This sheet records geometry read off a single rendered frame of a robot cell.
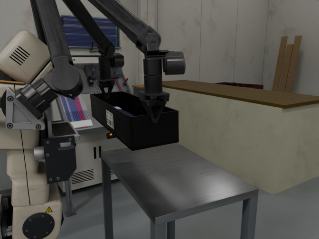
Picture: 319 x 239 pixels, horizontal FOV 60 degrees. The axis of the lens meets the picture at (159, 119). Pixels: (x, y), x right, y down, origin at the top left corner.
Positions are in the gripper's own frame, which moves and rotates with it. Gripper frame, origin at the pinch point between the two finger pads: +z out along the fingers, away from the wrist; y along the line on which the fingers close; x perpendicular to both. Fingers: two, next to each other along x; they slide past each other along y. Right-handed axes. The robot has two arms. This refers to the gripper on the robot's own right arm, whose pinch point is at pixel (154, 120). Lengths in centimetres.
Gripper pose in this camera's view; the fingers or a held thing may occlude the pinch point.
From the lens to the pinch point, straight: 89.5
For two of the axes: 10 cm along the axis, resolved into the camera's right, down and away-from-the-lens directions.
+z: 0.3, 9.7, 2.3
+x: -9.0, 1.3, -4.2
